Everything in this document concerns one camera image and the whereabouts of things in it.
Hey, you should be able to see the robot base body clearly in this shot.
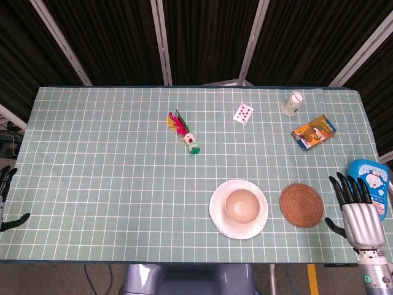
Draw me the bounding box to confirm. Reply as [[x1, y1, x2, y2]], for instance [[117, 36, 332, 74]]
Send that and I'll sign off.
[[122, 263, 256, 295]]

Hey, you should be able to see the brown woven coaster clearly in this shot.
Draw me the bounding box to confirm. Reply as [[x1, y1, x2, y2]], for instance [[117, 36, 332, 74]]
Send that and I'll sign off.
[[279, 183, 325, 229]]

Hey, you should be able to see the white plate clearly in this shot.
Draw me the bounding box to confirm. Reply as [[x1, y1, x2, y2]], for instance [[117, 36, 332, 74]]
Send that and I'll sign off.
[[209, 179, 269, 240]]

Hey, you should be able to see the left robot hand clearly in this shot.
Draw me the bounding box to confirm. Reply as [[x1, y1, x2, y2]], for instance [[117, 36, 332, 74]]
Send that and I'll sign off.
[[0, 166, 31, 233]]

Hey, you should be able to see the playing card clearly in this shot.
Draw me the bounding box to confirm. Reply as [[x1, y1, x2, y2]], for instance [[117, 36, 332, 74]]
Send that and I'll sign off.
[[232, 103, 255, 125]]

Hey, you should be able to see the orange snack box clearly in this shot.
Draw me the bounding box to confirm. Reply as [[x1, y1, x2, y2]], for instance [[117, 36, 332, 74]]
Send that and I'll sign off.
[[291, 114, 337, 151]]

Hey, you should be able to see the feather shuttlecock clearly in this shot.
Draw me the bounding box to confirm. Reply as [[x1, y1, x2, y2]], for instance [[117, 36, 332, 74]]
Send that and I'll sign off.
[[166, 109, 201, 155]]

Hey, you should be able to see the blue cartoon box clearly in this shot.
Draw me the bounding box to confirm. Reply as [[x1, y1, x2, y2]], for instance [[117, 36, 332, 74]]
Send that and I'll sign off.
[[347, 159, 392, 222]]

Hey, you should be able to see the white paper cup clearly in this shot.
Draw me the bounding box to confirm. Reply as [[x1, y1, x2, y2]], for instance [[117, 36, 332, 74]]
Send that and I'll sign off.
[[281, 91, 304, 117]]

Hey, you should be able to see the green checkered tablecloth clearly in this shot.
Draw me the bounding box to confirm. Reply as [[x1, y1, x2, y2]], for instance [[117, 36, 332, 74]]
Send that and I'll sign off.
[[0, 85, 393, 265]]

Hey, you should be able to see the small brown bowl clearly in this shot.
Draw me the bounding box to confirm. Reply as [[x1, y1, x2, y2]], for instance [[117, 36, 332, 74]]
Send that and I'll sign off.
[[225, 188, 262, 224]]

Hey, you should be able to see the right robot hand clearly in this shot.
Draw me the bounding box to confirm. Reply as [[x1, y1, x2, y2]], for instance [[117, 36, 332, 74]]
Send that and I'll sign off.
[[324, 171, 386, 250]]

